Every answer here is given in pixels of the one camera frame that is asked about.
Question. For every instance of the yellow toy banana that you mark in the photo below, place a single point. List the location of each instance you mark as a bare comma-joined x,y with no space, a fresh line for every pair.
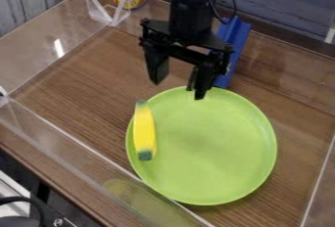
144,131

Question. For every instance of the black device under table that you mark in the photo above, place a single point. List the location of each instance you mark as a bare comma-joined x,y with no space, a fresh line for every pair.
39,208

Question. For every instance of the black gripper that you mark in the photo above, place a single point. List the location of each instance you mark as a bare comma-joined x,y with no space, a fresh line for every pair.
204,49

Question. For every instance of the green round plate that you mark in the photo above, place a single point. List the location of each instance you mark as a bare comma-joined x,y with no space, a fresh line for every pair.
216,147

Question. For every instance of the clear acrylic enclosure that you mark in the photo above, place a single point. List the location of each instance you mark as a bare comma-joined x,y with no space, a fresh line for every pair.
74,74

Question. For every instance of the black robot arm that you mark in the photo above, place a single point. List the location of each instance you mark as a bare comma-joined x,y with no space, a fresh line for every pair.
190,16

